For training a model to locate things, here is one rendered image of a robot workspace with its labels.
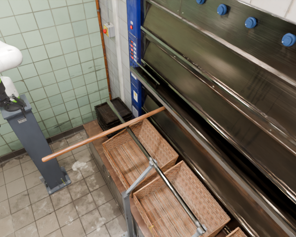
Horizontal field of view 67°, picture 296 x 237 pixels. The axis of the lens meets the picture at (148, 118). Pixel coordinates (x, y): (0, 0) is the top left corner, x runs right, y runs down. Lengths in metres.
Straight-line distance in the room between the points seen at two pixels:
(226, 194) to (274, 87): 0.85
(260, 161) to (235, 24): 0.66
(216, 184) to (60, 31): 1.98
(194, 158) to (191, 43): 0.85
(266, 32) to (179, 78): 0.66
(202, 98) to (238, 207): 0.75
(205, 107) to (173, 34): 0.49
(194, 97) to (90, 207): 1.75
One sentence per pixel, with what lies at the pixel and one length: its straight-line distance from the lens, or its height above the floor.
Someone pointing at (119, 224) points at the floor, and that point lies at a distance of 2.57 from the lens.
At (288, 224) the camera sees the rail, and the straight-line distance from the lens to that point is 1.20.
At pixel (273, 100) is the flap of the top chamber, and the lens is 1.09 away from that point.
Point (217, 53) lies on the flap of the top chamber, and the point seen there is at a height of 1.83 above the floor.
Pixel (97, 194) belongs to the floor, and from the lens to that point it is 2.72.
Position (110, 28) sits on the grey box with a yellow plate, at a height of 1.49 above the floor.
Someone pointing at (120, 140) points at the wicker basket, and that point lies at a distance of 2.26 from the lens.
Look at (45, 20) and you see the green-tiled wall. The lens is 2.45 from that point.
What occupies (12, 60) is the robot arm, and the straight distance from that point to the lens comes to 1.29.
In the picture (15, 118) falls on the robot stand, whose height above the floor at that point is 1.15.
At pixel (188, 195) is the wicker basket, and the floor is 0.65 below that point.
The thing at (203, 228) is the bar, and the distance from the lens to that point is 1.34.
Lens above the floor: 2.42
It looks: 46 degrees down
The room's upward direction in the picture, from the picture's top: 1 degrees clockwise
